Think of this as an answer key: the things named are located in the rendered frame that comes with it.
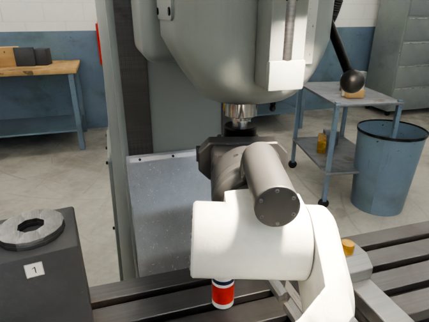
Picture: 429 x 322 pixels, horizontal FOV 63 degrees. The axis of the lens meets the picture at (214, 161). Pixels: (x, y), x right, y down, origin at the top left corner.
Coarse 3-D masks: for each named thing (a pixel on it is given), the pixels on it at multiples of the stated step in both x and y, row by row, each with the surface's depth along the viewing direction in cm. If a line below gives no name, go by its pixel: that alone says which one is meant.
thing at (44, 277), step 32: (0, 224) 53; (32, 224) 53; (64, 224) 53; (0, 256) 46; (32, 256) 47; (64, 256) 48; (0, 288) 46; (32, 288) 48; (64, 288) 50; (0, 320) 48; (32, 320) 50; (64, 320) 52
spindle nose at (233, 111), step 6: (228, 108) 48; (234, 108) 47; (240, 108) 47; (246, 108) 47; (252, 108) 47; (228, 114) 48; (234, 114) 47; (240, 114) 47; (246, 114) 47; (252, 114) 48
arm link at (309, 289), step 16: (320, 208) 30; (320, 224) 28; (320, 240) 27; (336, 240) 27; (320, 256) 26; (336, 256) 26; (320, 272) 26; (336, 272) 26; (304, 288) 30; (320, 288) 26; (336, 288) 25; (352, 288) 25; (304, 304) 30; (320, 304) 24; (336, 304) 24; (352, 304) 25; (304, 320) 23; (320, 320) 23; (336, 320) 23; (352, 320) 25
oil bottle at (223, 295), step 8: (216, 280) 60; (224, 280) 59; (232, 280) 60; (216, 288) 60; (224, 288) 60; (232, 288) 61; (216, 296) 61; (224, 296) 61; (232, 296) 62; (216, 304) 62; (224, 304) 61; (232, 304) 63
